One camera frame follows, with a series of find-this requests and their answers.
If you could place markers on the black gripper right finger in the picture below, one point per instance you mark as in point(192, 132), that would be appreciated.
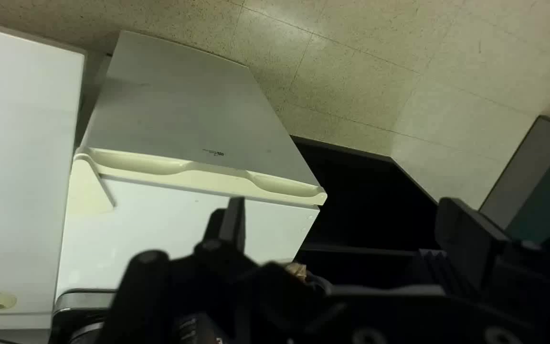
point(473, 245)

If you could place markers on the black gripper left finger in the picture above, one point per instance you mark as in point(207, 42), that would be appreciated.
point(228, 222)

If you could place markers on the black shelf unit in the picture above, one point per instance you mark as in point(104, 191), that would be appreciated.
point(364, 203)

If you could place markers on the white mini fridge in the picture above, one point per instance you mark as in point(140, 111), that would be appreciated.
point(181, 115)

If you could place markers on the beige fridge hinge cover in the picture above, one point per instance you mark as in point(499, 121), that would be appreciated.
point(87, 188)

